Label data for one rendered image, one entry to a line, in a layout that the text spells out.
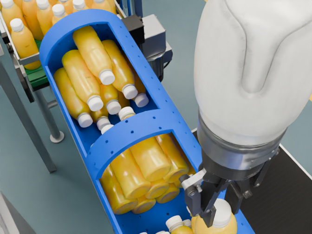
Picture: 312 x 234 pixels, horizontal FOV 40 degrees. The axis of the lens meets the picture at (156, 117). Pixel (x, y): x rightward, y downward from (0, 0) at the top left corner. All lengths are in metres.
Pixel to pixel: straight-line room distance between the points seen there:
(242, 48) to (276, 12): 0.03
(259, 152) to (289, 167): 1.81
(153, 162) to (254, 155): 0.59
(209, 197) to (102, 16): 0.80
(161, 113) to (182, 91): 1.56
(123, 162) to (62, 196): 1.30
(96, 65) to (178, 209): 0.45
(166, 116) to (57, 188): 1.39
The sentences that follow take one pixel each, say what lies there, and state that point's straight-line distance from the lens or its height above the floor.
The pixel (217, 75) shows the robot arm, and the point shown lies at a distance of 0.33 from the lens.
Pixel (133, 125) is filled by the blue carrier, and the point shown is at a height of 1.23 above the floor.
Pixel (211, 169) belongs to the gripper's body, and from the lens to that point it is 0.49.
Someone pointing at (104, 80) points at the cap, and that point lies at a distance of 1.18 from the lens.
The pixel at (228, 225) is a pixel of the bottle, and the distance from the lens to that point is 0.70.
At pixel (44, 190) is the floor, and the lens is 2.37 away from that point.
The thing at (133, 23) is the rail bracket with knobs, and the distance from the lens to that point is 1.55.
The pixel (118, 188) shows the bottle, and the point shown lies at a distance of 1.09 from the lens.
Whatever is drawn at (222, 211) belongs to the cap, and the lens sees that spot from 0.68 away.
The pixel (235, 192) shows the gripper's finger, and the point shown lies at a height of 1.50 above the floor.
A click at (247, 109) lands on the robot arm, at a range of 0.34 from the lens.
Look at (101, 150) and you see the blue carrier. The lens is 1.02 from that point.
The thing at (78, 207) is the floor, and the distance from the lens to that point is 2.28.
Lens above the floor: 2.08
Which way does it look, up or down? 57 degrees down
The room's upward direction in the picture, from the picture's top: 4 degrees counter-clockwise
